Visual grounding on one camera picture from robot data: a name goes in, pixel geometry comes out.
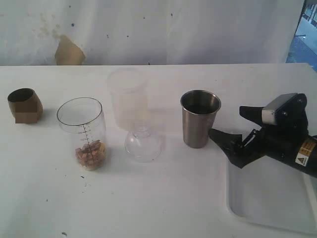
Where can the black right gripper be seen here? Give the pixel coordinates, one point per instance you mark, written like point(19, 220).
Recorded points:
point(276, 141)

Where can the frosted plastic cup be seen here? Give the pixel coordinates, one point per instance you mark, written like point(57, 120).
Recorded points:
point(128, 90)

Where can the stainless steel cup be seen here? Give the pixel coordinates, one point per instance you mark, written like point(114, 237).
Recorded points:
point(199, 109)

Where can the brown wooden cup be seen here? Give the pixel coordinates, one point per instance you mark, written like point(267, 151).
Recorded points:
point(25, 106)

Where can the clear dome shaker lid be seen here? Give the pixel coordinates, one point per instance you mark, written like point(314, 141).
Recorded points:
point(142, 144)

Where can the clear measuring shaker cup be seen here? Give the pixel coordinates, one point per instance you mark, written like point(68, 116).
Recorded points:
point(83, 119)

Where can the clear plastic tray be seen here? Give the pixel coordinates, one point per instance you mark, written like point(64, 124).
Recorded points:
point(269, 193)

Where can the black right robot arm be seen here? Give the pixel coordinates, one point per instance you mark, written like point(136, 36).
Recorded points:
point(304, 158)

